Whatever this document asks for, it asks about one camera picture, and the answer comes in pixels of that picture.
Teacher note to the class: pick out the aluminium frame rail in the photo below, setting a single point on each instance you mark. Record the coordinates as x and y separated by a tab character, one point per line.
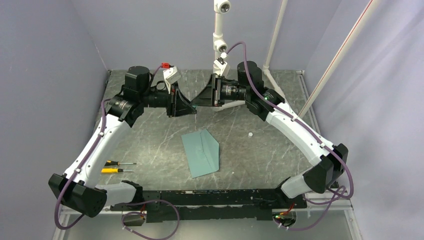
284	218

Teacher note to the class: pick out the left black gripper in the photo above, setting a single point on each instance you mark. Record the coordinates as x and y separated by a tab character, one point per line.
177	105

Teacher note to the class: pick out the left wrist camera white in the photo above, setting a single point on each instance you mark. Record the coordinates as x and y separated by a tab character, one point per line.
171	75

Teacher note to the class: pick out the teal paper envelope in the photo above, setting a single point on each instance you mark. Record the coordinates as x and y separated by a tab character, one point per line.
202	152

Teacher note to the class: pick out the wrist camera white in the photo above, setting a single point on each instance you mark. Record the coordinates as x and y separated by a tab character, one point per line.
171	75
221	66

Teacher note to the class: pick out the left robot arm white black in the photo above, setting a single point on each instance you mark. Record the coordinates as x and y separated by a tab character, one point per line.
78	187

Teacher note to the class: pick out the yellow handled screwdriver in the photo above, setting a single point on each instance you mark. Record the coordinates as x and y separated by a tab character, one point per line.
116	170

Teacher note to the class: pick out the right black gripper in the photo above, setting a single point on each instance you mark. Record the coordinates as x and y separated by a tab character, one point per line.
210	95

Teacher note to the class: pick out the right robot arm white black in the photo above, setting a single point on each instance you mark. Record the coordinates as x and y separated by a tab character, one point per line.
328	161

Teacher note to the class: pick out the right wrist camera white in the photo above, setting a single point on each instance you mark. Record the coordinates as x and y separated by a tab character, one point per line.
221	66

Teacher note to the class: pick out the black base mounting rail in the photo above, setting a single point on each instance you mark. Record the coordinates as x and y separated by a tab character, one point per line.
259	204

